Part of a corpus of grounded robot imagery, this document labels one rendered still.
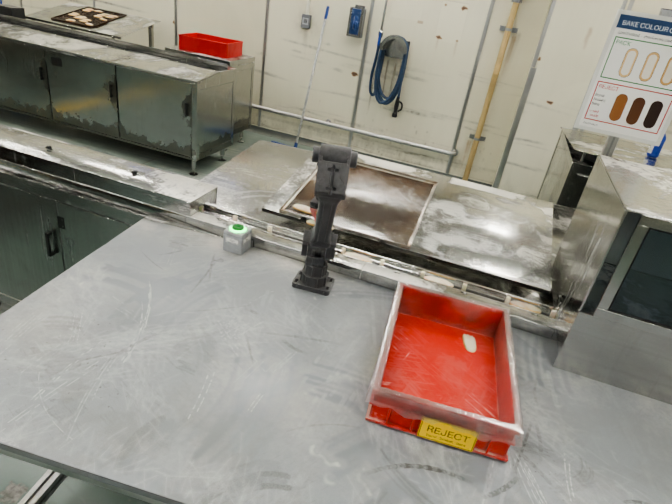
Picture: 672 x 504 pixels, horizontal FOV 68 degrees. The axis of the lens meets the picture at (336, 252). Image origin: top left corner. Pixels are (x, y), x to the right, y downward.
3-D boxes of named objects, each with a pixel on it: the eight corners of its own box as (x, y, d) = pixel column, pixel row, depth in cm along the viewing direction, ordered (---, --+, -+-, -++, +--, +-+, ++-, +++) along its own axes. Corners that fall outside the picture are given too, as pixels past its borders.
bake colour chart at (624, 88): (573, 127, 207) (618, 8, 186) (573, 127, 208) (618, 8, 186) (658, 146, 198) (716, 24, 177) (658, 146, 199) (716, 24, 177)
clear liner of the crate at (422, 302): (359, 422, 109) (366, 389, 105) (390, 305, 152) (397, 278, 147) (512, 468, 105) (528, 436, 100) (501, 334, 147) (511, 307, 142)
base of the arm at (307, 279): (290, 286, 154) (328, 296, 152) (293, 264, 150) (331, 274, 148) (299, 273, 161) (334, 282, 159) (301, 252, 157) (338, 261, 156)
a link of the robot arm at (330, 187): (308, 186, 113) (352, 192, 114) (315, 137, 119) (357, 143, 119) (300, 259, 154) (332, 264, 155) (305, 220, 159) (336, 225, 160)
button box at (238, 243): (220, 258, 168) (221, 229, 163) (231, 249, 175) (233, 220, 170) (241, 265, 167) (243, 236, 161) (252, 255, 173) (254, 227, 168)
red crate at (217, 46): (177, 48, 472) (177, 34, 465) (196, 45, 502) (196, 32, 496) (226, 58, 463) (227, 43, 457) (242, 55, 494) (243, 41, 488)
